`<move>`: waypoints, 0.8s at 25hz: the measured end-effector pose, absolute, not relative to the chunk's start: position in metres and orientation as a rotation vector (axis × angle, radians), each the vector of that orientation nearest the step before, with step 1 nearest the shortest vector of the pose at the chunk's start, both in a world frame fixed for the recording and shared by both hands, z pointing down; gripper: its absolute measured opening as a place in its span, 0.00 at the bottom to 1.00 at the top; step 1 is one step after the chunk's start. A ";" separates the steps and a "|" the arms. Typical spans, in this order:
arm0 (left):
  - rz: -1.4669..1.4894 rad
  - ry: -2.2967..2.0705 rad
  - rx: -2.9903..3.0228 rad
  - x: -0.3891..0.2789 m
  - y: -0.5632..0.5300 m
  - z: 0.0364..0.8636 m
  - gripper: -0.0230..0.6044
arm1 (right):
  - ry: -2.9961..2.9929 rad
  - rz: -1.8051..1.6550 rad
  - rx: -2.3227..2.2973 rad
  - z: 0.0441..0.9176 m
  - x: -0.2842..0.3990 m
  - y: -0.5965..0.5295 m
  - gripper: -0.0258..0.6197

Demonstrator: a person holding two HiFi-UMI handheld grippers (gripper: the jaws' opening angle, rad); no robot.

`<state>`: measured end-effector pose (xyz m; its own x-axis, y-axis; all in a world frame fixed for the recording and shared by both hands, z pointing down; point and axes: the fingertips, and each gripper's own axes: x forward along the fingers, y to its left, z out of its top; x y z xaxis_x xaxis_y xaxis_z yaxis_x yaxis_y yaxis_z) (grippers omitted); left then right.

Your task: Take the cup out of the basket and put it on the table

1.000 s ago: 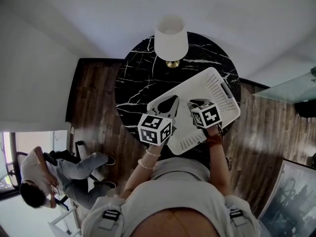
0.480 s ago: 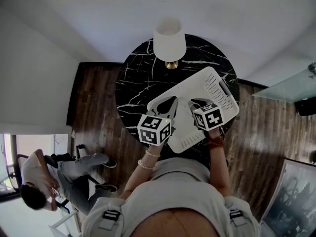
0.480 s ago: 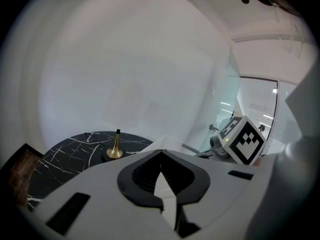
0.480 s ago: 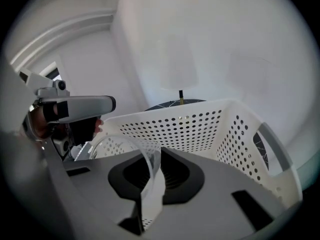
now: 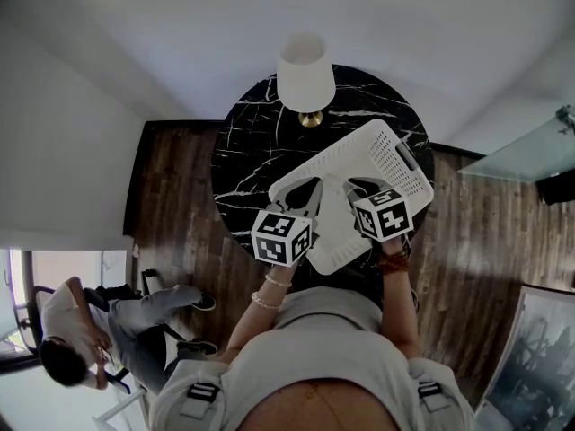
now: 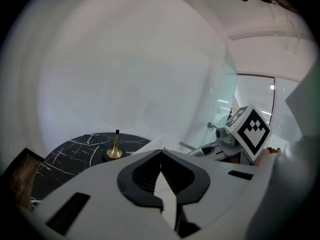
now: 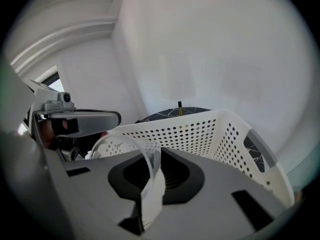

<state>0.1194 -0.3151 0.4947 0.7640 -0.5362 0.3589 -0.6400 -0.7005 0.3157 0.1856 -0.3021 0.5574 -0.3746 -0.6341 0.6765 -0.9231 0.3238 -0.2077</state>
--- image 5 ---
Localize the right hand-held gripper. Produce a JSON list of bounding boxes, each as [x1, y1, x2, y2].
[[342, 176, 415, 244]]

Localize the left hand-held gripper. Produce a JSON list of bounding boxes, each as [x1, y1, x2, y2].
[[250, 178, 325, 269]]

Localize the white perforated plastic basket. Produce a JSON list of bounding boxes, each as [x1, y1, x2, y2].
[[268, 118, 436, 276]]

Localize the person's right forearm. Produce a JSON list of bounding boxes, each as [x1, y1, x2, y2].
[[376, 236, 421, 359]]

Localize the person's left forearm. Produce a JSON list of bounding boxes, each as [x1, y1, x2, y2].
[[218, 258, 303, 365]]

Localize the black marble round table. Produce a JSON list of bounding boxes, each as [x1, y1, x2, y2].
[[210, 63, 436, 289]]

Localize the white shade brass lamp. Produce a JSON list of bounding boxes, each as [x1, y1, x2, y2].
[[275, 32, 336, 129]]

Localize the person's grey vest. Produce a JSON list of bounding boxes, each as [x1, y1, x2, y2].
[[147, 285, 475, 431]]

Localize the glass shelf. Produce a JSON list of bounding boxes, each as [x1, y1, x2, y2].
[[456, 104, 575, 184]]

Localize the black box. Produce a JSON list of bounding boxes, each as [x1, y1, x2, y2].
[[536, 172, 575, 207]]

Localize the framed dark picture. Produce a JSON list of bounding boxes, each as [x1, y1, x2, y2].
[[474, 284, 575, 431]]

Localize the white desk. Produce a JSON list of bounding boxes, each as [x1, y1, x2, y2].
[[92, 383, 152, 431]]

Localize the brown bead bracelet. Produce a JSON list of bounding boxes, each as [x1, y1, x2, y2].
[[375, 247, 412, 276]]

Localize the window with dark frame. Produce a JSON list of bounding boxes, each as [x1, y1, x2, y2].
[[0, 248, 138, 374]]

